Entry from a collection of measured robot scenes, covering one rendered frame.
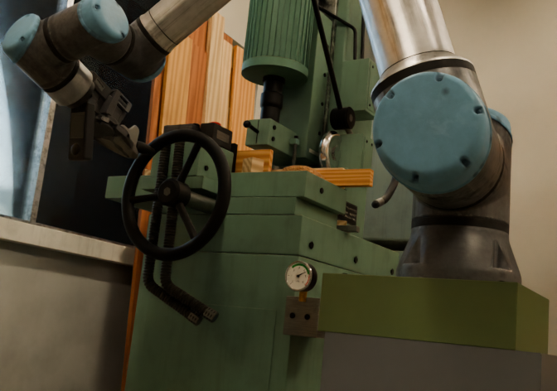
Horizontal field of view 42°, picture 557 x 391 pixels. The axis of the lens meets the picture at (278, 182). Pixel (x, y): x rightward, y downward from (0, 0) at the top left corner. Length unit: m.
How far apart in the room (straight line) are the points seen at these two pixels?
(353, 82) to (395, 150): 1.08
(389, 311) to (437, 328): 0.07
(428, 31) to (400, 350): 0.44
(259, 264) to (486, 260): 0.67
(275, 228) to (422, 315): 0.65
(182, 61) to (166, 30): 2.16
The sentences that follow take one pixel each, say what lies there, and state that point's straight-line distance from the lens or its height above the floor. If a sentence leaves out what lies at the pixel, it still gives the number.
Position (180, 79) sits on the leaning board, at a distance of 3.56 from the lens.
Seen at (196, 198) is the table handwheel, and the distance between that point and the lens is 1.62.
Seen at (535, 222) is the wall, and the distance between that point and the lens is 4.05.
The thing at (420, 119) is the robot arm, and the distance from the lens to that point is 0.96.
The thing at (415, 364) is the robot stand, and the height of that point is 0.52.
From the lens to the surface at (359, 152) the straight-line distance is 1.94.
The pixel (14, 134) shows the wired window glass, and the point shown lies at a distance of 3.06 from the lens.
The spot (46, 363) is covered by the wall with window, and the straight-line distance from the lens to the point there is 3.14.
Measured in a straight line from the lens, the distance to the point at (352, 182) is 1.74.
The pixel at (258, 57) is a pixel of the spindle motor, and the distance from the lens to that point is 1.89.
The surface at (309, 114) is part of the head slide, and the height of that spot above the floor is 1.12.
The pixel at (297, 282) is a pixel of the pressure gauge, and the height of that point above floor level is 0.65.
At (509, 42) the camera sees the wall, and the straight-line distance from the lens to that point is 4.38.
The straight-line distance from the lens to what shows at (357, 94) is 2.02.
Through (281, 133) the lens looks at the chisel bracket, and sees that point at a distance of 1.90.
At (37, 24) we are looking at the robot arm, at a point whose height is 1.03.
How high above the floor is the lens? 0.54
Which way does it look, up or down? 12 degrees up
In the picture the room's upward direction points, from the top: 6 degrees clockwise
